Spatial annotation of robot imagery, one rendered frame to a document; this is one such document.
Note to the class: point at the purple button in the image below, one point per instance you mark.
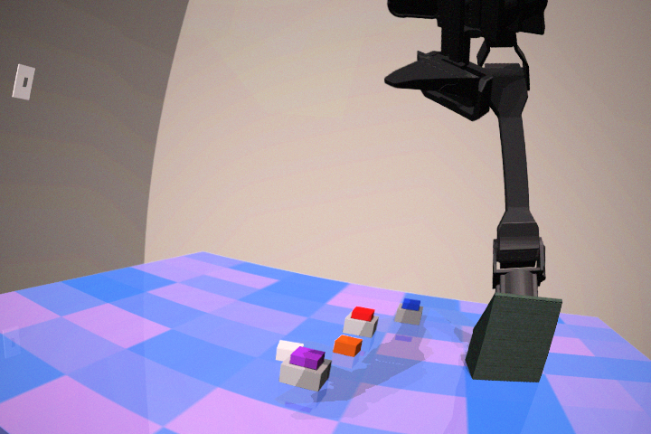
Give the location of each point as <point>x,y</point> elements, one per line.
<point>305,368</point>

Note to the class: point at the blue button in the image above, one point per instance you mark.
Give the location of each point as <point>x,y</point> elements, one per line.
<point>409,312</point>

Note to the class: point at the orange block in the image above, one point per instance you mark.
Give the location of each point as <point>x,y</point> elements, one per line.
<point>347,345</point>

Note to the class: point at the white block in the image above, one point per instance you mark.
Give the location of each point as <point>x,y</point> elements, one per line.
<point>285,349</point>

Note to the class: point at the red button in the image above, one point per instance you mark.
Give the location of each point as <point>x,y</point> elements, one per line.
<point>361,322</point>

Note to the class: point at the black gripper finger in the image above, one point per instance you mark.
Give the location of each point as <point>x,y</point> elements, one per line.
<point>430,73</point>

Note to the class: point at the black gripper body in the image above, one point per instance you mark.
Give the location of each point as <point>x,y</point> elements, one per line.
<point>465,19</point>

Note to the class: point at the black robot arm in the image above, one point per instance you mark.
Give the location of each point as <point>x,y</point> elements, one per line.
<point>518,244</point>

